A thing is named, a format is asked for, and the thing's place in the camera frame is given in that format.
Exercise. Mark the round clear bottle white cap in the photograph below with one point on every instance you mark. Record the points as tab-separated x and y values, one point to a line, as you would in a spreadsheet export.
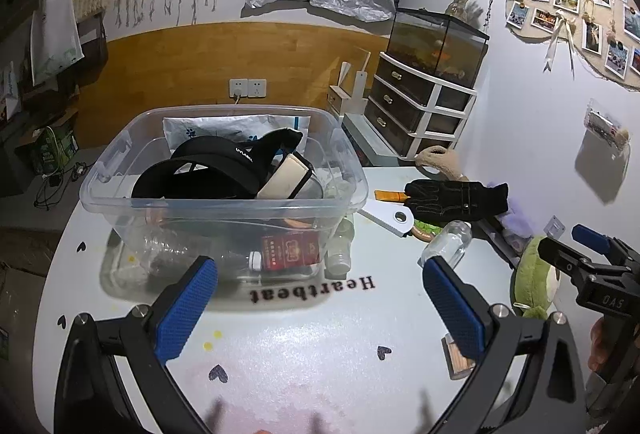
447	244

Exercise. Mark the cream rectangular case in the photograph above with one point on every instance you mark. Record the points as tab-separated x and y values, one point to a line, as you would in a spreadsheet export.
285	176

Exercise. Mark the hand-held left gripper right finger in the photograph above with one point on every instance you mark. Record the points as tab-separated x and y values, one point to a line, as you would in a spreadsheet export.
455	309

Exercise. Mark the grey slim rod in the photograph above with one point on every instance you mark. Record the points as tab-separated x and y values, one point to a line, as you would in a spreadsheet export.
495	241

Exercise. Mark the red box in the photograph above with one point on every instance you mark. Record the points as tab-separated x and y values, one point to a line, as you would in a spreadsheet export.
290	253

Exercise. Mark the purple cloth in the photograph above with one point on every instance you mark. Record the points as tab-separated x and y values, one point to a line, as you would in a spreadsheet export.
515	226

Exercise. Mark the white wooden desk rack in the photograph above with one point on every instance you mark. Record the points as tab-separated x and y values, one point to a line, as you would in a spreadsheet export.
352	99

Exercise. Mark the white comb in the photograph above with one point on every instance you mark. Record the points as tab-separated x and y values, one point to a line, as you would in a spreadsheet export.
387	219

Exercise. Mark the small toothpick holder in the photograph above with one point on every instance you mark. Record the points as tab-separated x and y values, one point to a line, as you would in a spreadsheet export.
457	359

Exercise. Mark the large clear plastic bottle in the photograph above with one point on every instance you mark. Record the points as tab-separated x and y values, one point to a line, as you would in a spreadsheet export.
165	254

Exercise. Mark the glass fish tank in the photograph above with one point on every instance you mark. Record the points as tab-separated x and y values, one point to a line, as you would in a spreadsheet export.
430	42

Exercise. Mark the small clear bottle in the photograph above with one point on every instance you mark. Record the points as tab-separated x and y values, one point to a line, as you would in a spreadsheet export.
339	259

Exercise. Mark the beige knit glove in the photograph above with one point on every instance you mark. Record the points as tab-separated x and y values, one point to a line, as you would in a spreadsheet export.
445	162

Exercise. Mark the clear wall pouch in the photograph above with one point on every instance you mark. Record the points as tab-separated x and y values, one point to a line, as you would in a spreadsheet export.
605	122

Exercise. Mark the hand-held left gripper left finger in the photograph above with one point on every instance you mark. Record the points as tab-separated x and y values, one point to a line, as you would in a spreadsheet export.
185	309

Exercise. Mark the green printed box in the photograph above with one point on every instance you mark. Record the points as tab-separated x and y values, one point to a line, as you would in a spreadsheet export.
52	149

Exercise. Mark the black glove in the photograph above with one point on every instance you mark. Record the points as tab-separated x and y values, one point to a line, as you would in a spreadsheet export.
455	199

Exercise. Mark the dark storage shelf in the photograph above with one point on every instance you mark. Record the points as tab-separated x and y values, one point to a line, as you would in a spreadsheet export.
20	139

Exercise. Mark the orange flat packet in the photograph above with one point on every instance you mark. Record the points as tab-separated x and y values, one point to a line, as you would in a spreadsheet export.
390	196

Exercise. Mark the clear wall hook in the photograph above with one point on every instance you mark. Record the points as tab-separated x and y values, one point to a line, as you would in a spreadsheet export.
555	228

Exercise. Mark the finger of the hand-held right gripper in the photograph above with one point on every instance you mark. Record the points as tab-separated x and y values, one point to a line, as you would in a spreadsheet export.
592	238
565	259

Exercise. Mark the white frame drawer unit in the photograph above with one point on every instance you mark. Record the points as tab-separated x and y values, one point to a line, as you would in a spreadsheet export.
425	102

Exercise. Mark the white tote bag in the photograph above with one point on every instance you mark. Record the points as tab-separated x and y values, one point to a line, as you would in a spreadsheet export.
55	39

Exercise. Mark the person's right hand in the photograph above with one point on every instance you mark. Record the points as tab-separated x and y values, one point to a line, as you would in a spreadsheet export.
597	344

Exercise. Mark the white paw print envelope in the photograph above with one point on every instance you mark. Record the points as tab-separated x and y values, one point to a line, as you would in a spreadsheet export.
220	129

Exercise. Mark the clear plastic storage container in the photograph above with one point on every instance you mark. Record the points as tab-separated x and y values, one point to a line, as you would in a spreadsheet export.
115	194

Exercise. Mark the green plush toy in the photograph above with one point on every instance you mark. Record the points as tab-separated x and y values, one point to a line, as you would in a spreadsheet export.
535	274

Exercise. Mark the white wall socket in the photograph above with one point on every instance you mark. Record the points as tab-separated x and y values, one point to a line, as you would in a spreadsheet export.
258	87
238	88

